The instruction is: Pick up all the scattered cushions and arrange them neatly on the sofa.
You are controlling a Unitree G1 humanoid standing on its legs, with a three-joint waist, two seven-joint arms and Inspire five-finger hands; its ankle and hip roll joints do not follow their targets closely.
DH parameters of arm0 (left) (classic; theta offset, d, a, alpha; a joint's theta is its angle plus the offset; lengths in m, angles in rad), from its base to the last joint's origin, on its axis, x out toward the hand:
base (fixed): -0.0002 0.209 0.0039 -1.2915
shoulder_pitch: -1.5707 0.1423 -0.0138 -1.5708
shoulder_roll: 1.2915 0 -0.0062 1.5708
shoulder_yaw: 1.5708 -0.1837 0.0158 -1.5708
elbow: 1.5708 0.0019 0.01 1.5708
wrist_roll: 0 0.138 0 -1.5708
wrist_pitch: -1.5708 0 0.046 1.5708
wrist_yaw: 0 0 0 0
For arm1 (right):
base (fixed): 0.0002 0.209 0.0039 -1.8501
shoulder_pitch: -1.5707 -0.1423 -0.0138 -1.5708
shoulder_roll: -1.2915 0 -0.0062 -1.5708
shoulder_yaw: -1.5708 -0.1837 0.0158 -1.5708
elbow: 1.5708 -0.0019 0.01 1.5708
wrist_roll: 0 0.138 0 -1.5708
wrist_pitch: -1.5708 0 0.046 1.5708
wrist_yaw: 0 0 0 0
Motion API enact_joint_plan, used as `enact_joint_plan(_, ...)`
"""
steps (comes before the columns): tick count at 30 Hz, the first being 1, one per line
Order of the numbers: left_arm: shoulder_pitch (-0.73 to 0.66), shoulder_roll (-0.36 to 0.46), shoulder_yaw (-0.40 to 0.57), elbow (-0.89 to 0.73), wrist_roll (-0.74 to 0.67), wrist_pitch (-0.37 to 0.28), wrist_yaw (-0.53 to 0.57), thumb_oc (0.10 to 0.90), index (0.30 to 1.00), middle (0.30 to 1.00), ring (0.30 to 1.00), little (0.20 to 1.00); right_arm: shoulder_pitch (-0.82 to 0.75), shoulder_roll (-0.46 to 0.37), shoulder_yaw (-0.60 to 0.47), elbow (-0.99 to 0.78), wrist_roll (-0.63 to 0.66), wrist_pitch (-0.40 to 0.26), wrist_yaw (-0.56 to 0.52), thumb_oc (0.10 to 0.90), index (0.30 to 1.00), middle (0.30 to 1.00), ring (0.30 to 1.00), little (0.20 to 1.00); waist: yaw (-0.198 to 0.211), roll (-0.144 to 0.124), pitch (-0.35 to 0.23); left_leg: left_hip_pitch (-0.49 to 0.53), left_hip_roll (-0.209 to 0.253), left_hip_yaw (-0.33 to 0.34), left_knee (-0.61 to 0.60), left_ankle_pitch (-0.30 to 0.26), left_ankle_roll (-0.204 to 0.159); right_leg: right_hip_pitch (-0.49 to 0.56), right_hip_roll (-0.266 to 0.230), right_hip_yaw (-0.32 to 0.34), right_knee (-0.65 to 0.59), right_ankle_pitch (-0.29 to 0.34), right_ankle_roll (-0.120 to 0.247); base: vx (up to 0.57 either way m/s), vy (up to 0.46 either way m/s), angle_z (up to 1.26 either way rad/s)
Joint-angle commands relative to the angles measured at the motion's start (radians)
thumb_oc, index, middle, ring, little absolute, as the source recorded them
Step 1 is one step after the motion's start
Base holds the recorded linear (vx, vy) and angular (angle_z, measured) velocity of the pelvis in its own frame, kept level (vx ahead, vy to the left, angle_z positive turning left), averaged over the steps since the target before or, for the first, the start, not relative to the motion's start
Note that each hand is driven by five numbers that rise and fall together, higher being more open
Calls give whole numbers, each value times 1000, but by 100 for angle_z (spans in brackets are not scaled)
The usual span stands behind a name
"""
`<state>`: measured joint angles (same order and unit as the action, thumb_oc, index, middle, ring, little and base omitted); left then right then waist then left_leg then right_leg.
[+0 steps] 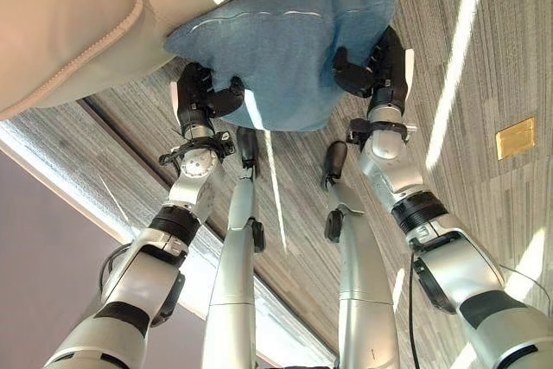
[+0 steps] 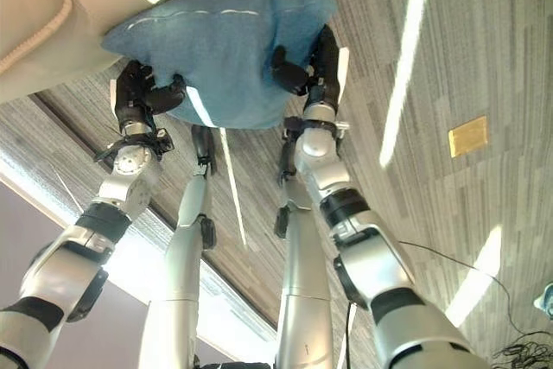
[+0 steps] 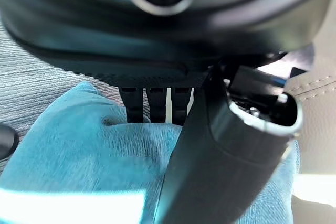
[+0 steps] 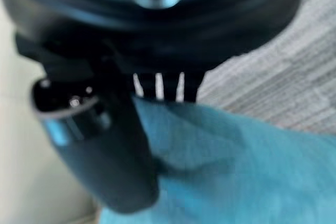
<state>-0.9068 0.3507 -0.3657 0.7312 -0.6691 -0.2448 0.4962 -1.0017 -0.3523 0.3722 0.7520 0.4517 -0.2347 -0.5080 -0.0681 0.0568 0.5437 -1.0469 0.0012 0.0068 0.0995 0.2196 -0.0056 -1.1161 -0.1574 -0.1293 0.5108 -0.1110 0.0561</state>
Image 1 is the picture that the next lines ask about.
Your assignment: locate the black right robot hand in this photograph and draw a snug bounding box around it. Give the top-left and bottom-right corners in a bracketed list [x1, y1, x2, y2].
[331, 26, 415, 111]

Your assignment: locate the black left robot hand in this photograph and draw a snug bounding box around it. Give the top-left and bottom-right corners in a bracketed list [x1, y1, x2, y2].
[169, 62, 246, 138]

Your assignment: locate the blue fabric cushion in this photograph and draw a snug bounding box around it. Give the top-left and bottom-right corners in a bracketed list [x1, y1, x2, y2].
[162, 0, 397, 133]

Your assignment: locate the beige leather sofa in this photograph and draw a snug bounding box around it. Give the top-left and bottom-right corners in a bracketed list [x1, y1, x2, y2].
[0, 0, 321, 122]

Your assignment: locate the brass floor outlet plate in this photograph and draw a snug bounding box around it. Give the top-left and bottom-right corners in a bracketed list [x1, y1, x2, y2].
[494, 117, 537, 159]

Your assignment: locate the silver left robot leg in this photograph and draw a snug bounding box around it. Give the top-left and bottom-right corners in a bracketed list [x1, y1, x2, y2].
[200, 125, 266, 369]

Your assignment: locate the silver robot leg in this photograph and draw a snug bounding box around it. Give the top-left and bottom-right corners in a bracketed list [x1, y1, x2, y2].
[321, 140, 401, 369]
[200, 125, 266, 369]

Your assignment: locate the silver right robot leg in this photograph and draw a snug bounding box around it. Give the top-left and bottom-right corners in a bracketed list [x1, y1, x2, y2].
[321, 140, 401, 369]

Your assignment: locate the thin black cable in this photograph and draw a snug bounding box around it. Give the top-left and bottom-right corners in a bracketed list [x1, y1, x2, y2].
[499, 263, 553, 302]

